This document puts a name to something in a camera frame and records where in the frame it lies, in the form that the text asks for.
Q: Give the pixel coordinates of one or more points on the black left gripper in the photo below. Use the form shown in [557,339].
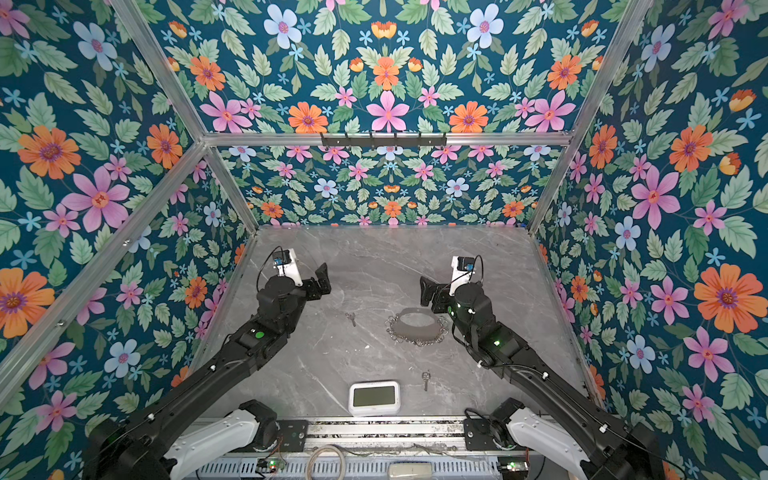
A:
[315,292]

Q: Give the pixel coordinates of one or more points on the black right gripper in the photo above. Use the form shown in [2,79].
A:
[442,295]

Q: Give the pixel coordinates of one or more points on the steel key holder plate with rings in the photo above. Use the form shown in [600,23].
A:
[418,326]

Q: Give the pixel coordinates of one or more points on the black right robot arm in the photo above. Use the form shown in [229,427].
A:
[573,432]

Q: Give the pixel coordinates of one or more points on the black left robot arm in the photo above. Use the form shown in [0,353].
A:
[140,446]

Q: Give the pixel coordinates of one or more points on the white digital timer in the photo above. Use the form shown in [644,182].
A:
[380,398]

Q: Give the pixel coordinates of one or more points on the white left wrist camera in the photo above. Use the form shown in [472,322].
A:
[285,262]

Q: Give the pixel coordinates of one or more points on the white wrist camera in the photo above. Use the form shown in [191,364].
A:
[463,268]
[285,262]

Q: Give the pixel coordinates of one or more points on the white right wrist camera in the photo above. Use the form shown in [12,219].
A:
[463,268]

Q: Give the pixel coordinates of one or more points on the black hook rail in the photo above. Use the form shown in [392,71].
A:
[371,140]

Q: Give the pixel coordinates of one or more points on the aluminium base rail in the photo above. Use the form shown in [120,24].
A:
[237,432]

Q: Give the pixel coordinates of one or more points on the aluminium frame post back left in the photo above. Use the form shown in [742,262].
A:
[142,35]

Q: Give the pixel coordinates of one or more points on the aluminium frame post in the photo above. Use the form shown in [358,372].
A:
[630,24]
[142,35]

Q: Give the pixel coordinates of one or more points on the aluminium frame post back right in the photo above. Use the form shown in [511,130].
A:
[630,24]

